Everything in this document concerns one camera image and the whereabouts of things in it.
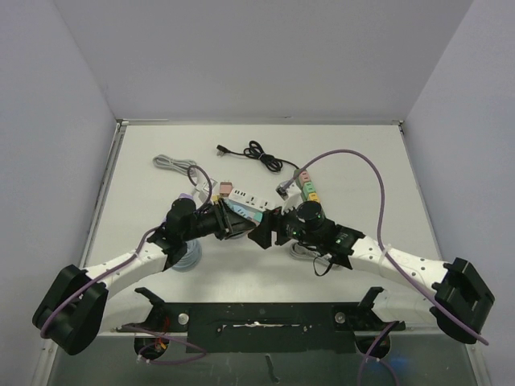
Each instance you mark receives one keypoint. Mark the aluminium frame rail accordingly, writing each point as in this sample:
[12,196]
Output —
[45,362]

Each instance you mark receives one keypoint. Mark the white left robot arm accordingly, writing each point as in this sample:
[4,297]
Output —
[72,310]

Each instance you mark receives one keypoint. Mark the green power strip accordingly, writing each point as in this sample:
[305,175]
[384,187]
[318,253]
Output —
[300,186]

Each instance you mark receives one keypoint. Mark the teal charger dark base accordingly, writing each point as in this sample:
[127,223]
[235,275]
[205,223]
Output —
[257,218]

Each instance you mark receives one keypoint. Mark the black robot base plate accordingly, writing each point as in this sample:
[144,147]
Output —
[265,327]

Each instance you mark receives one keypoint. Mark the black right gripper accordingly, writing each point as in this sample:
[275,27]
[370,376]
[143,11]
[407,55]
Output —
[276,226]

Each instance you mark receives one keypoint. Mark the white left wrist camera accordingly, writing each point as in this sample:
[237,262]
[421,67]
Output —
[205,189]

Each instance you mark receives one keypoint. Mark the white USB power strip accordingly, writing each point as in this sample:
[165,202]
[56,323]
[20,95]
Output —
[251,201]

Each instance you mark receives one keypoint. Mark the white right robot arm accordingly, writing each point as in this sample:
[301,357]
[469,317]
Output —
[459,298]

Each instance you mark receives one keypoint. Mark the mint charger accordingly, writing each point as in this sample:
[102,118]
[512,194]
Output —
[308,188]

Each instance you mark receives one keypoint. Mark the pink charger near strip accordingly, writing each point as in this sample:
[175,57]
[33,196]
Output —
[225,189]

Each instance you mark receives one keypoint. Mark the pink brown charger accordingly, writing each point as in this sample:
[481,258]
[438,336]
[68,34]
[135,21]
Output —
[304,177]

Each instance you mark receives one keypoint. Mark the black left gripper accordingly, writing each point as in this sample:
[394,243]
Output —
[229,223]

